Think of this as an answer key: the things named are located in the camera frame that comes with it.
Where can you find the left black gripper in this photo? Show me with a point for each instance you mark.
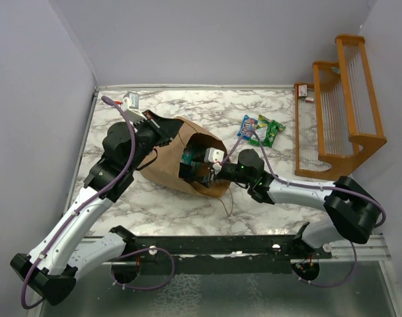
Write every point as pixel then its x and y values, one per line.
pixel 164 128

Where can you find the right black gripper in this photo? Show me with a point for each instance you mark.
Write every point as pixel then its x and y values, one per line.
pixel 206 179

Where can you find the brown paper bag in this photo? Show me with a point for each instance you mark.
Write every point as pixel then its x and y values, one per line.
pixel 163 168

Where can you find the blue M&M's packet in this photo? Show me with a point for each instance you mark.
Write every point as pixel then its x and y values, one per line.
pixel 248 125

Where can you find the green candy bag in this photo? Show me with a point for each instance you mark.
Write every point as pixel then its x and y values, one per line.
pixel 267 131

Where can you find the teal Fox's candy bag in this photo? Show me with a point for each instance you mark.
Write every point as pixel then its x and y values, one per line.
pixel 192 154

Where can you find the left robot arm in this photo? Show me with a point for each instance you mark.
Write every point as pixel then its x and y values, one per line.
pixel 53 267

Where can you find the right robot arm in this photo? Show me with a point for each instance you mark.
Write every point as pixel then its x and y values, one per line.
pixel 352 213

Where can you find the small red white box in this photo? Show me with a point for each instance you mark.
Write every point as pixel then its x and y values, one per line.
pixel 302 91

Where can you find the orange wooden rack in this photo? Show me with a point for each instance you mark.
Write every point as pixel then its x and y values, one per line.
pixel 338 125

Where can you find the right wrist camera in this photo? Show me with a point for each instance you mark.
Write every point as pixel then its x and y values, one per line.
pixel 214 157

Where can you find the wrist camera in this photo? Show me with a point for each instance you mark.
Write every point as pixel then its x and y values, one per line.
pixel 130 103
pixel 214 157

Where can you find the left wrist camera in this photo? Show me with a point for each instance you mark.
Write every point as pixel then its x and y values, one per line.
pixel 130 103

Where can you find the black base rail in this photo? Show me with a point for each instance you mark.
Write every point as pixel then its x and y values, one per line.
pixel 205 255

